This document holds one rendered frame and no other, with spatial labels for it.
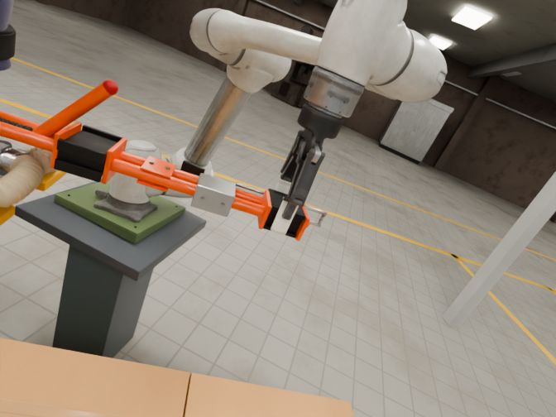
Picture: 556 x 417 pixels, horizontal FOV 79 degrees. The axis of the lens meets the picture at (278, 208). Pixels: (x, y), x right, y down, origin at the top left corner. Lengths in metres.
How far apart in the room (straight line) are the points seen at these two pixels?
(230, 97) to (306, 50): 0.43
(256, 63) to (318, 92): 0.53
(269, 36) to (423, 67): 0.34
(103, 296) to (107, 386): 0.48
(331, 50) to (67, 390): 1.06
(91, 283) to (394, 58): 1.36
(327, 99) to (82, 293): 1.33
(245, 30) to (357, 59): 0.37
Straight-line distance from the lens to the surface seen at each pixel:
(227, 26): 0.91
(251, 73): 1.09
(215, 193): 0.60
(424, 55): 0.66
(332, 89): 0.56
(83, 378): 1.20
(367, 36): 0.56
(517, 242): 3.38
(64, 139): 0.63
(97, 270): 1.52
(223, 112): 1.19
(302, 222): 0.63
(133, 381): 1.20
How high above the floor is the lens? 1.52
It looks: 23 degrees down
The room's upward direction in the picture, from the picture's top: 24 degrees clockwise
